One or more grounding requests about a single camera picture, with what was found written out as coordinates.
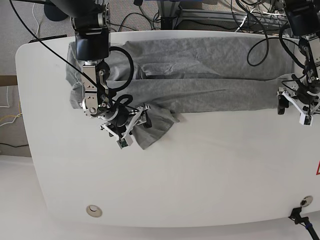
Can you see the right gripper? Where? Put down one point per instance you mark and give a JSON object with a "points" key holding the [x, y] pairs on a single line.
{"points": [[123, 121]]}

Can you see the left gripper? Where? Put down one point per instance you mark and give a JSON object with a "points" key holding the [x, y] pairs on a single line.
{"points": [[303, 101]]}

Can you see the grey T-shirt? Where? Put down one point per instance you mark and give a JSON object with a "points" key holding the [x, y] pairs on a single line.
{"points": [[206, 74]]}

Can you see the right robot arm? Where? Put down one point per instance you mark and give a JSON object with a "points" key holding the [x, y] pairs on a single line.
{"points": [[91, 23]]}

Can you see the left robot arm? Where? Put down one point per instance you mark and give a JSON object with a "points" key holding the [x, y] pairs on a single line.
{"points": [[304, 22]]}

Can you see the red warning sticker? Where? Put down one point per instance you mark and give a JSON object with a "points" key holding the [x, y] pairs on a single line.
{"points": [[318, 169]]}

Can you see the round silver table grommet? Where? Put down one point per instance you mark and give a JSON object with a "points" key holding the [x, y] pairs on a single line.
{"points": [[306, 201]]}

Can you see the black flat device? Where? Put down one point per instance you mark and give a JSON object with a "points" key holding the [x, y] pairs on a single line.
{"points": [[48, 38]]}

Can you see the round dark stand base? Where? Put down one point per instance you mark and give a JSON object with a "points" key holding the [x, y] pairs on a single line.
{"points": [[54, 14]]}

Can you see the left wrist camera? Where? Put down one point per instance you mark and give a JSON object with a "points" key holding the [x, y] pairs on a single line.
{"points": [[306, 119]]}

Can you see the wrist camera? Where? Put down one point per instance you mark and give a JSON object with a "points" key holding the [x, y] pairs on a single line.
{"points": [[306, 119], [125, 142]]}

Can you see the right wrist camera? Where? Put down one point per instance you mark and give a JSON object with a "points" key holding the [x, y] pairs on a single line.
{"points": [[125, 142]]}

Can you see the black clamp with cable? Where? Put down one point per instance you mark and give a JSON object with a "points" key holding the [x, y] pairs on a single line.
{"points": [[296, 217]]}

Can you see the aluminium frame rail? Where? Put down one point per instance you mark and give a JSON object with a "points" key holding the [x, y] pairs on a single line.
{"points": [[223, 16]]}

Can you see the black table leg post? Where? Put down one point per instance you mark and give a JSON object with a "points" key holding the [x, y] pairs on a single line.
{"points": [[167, 11]]}

